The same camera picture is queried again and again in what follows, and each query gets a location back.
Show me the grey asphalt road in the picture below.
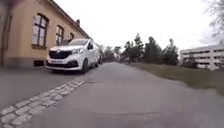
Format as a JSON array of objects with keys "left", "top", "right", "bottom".
[{"left": 0, "top": 61, "right": 224, "bottom": 128}]

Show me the row of dark trees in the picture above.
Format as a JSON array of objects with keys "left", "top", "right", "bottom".
[{"left": 99, "top": 33, "right": 181, "bottom": 66}]

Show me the white van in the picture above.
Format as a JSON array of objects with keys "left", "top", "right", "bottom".
[{"left": 45, "top": 37, "right": 103, "bottom": 75}]

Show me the grass strip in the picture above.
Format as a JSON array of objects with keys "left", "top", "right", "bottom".
[{"left": 128, "top": 62, "right": 224, "bottom": 96}]

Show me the grey cobblestone strip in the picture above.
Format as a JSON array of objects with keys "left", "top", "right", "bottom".
[{"left": 0, "top": 75, "right": 90, "bottom": 128}]

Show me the white multi-storey building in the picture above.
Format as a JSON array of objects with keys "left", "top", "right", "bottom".
[{"left": 179, "top": 44, "right": 224, "bottom": 71}]

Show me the yellow building with dark windows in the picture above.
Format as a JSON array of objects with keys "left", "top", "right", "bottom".
[{"left": 0, "top": 0, "right": 93, "bottom": 70}]

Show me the bare tree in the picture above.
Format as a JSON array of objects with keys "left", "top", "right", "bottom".
[{"left": 203, "top": 0, "right": 224, "bottom": 44}]

